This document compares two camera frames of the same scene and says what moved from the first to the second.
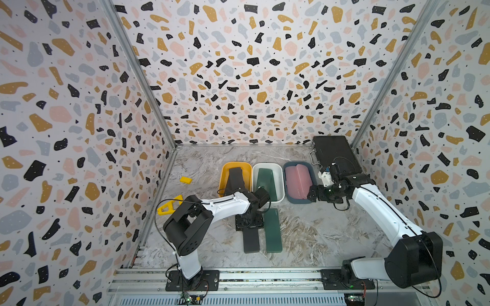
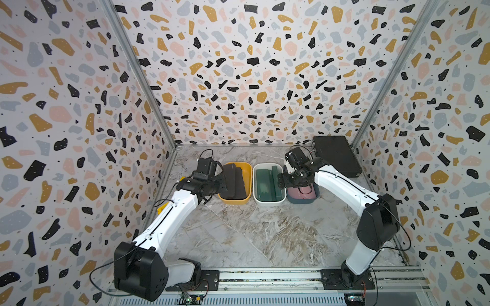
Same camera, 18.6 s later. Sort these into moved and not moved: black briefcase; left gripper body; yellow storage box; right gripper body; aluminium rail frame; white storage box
Moved: left gripper body; right gripper body
Not moved: black briefcase; white storage box; yellow storage box; aluminium rail frame
